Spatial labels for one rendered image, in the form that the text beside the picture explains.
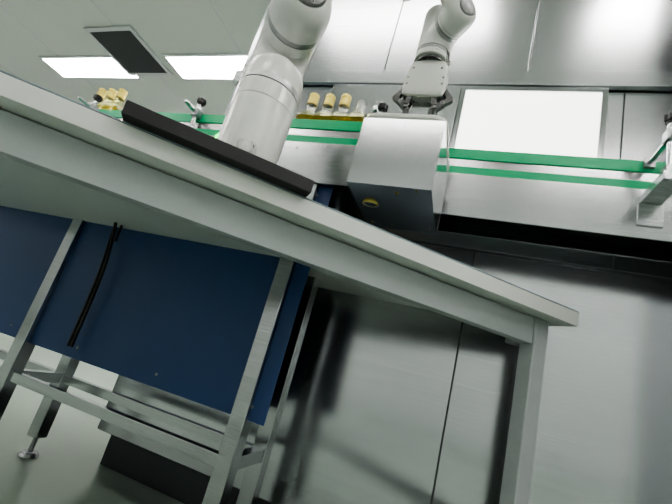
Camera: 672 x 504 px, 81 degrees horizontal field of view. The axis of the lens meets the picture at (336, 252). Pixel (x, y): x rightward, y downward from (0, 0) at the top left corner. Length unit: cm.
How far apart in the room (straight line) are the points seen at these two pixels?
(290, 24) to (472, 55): 90
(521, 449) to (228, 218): 75
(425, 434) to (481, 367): 23
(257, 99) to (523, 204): 67
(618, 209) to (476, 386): 55
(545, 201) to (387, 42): 96
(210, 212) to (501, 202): 70
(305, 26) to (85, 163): 47
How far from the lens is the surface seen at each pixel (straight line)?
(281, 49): 93
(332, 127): 115
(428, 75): 104
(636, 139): 147
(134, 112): 67
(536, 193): 108
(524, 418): 98
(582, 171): 115
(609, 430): 120
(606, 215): 109
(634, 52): 168
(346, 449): 119
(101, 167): 71
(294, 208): 67
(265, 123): 76
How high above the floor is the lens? 49
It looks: 16 degrees up
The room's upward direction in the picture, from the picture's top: 15 degrees clockwise
